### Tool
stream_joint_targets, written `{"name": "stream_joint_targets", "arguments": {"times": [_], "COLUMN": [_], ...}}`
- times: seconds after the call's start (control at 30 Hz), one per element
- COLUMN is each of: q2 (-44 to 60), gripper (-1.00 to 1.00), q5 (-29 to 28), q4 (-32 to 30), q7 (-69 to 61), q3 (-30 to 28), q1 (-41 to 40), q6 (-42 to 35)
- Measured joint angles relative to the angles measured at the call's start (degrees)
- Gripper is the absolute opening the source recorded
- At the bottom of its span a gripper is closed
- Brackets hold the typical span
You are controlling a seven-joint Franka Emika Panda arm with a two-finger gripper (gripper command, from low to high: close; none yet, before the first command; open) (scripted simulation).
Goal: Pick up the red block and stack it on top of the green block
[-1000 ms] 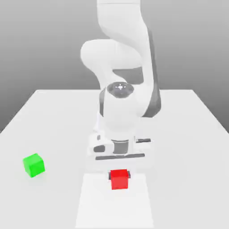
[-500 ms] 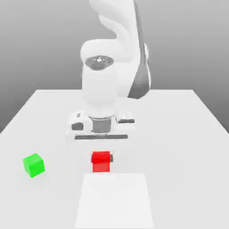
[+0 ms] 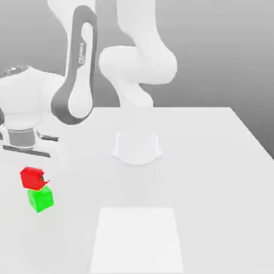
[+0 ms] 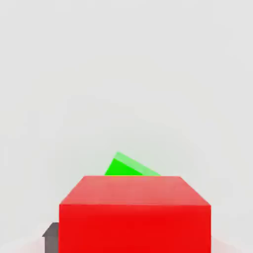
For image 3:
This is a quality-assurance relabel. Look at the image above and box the small red cube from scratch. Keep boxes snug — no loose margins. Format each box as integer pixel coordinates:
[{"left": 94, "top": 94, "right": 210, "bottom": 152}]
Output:
[{"left": 19, "top": 166, "right": 51, "bottom": 192}]

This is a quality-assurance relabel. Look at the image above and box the small green cube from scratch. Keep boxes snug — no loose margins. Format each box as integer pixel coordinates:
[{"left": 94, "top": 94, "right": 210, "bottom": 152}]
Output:
[{"left": 27, "top": 185, "right": 55, "bottom": 214}]

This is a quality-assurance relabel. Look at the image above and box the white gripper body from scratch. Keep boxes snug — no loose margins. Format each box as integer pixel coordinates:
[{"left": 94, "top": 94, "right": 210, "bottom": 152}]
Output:
[{"left": 0, "top": 143, "right": 65, "bottom": 170}]

